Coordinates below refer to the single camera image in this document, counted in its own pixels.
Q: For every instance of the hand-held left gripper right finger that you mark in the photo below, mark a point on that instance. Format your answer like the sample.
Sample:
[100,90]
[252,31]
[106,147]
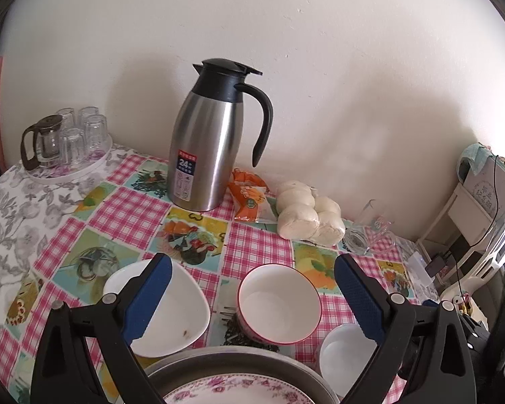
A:
[360,298]

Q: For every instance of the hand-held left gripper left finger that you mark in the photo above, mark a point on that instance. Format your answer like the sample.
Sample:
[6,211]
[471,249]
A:
[149,298]

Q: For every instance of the square white plate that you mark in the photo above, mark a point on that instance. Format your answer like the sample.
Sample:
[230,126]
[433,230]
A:
[176,303]

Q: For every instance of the small white bowl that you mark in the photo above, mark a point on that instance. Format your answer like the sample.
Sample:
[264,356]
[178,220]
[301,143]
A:
[345,357]

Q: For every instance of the strawberry print bowl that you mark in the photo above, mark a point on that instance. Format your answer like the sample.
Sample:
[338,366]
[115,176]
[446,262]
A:
[277,303]

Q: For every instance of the pink floral round plate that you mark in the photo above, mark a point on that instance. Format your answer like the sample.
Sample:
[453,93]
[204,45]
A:
[235,391]

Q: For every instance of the white power adapter box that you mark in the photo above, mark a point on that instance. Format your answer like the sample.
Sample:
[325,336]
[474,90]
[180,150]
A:
[418,269]

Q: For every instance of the clear glass mug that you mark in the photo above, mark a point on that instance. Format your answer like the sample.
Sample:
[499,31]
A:
[368,231]

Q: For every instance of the black charger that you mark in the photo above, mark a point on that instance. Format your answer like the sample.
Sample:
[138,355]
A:
[437,265]

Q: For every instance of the bag of white steamed buns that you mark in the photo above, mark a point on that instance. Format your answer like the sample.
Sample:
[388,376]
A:
[307,214]

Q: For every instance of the white storage rack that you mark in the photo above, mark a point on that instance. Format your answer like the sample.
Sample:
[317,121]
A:
[467,227]

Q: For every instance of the orange snack packet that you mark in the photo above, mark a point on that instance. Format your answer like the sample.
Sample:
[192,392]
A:
[250,197]

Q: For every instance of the white round tray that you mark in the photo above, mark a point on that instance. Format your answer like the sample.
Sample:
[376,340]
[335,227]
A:
[88,164]

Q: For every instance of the teal cloth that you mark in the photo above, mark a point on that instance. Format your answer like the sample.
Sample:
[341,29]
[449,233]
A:
[473,158]

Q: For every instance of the clear drinking glass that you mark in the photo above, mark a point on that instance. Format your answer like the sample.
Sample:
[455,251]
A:
[96,132]
[88,115]
[66,117]
[72,146]

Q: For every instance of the stainless steel thermos jug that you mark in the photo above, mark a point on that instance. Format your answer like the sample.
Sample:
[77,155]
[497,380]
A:
[202,134]

